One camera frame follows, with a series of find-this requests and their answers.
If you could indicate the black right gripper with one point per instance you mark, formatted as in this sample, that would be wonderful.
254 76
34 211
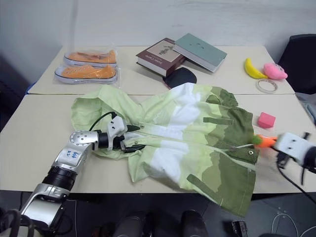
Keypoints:
282 158

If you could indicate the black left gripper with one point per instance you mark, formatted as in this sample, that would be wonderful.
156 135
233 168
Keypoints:
119 142

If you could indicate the orange plush carrot zipper pull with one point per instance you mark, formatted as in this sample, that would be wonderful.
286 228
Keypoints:
264 142

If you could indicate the green and white jacket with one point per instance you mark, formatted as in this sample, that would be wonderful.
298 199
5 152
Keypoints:
177 138

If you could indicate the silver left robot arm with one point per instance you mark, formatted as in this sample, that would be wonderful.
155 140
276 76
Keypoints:
61 158

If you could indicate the pink foam block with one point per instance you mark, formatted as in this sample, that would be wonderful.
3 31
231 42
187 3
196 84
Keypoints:
266 120

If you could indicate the grey blue cloth pile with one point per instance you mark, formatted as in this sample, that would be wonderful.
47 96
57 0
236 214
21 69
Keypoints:
307 105

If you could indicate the orange sneakers in bag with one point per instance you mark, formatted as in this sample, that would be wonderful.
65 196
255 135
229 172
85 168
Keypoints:
118 74

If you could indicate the clear tape roll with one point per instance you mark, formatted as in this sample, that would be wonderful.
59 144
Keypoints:
258 85

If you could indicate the black round pad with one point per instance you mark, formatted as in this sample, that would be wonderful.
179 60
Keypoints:
181 77

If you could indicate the orange canvas shoe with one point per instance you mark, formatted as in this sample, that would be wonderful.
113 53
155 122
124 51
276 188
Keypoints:
86 73
91 57

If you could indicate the small black floor box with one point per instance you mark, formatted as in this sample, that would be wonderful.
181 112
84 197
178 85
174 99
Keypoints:
239 228

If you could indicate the dark rounded shape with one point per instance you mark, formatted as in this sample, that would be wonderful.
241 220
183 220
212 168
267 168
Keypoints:
130 224
195 223

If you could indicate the pink plush toy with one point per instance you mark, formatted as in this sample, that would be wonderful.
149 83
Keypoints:
274 71

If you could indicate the brown hardcover book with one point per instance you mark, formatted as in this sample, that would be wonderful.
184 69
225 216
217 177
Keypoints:
160 55

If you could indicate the yellow toy banana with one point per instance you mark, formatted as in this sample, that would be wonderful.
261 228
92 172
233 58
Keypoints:
254 69

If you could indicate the black chair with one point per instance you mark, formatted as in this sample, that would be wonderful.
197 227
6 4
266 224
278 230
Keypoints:
300 61

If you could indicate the green hardcover book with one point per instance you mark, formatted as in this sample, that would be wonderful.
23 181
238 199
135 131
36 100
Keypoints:
200 50

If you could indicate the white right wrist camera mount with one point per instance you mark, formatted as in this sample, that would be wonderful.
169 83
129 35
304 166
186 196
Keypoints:
291 145

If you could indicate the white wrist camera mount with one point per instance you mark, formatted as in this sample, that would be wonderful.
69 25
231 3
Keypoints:
116 126
291 145

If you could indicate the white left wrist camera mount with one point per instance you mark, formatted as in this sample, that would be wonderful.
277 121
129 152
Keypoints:
116 126

